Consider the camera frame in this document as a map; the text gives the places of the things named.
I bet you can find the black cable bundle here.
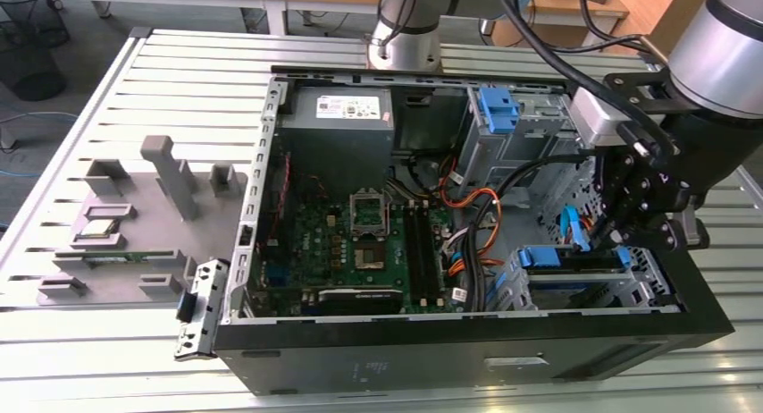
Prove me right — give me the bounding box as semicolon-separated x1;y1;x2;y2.
461;148;600;314

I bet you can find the CPU socket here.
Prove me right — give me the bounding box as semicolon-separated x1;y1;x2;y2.
352;246;387;272

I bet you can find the blue data wire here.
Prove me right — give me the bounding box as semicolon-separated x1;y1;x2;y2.
559;206;591;254

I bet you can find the black graphics card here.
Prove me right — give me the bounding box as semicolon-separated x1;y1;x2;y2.
300;287;405;316

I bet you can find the metal disk bay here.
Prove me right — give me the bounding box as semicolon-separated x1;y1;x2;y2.
509;244;663;314

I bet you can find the black wire mesh bin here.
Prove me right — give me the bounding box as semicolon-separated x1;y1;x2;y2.
0;0;69;103

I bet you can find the metal drive cage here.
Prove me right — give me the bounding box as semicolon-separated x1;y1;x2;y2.
456;85;595;195

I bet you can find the wooden cabinet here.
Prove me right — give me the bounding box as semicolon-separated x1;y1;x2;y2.
604;0;716;68

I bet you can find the black RAM slot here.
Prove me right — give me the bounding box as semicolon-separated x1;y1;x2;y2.
408;198;428;308
416;198;436;308
423;198;445;308
401;198;421;308

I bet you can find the red yellow wire bundle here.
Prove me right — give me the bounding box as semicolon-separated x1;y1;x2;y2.
439;185;505;258

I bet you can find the green motherboard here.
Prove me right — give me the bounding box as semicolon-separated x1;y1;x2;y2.
247;187;472;318

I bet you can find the orange wire bundle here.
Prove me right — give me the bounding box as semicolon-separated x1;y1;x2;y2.
443;250;505;281

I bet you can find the metal card retention latch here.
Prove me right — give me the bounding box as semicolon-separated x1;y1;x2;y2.
173;258;232;359

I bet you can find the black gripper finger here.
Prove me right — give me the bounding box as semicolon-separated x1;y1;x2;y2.
612;209;711;253
595;148;656;247

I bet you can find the hard disk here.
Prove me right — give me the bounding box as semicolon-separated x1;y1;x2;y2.
515;246;633;300

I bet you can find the black open PC case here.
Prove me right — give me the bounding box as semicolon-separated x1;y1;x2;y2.
212;63;735;395

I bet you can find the black camera cable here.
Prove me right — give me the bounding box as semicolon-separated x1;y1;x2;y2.
493;0;680;159

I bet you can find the green RAM stick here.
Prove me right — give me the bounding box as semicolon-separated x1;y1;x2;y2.
85;250;175;266

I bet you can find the yellow black wire bundle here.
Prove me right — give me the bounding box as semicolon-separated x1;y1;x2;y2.
384;175;433;199

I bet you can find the silver CPU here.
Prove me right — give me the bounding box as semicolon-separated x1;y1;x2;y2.
76;219;120;240

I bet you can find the metal socket cover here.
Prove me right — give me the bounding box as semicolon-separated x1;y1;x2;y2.
348;190;392;238

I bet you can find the grey power supply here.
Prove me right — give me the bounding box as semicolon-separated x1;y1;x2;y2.
277;85;399;198

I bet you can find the grey parts rack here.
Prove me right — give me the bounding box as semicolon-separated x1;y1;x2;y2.
35;134;251;308

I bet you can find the blue drive latch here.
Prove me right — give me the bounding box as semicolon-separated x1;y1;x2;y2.
477;87;519;136

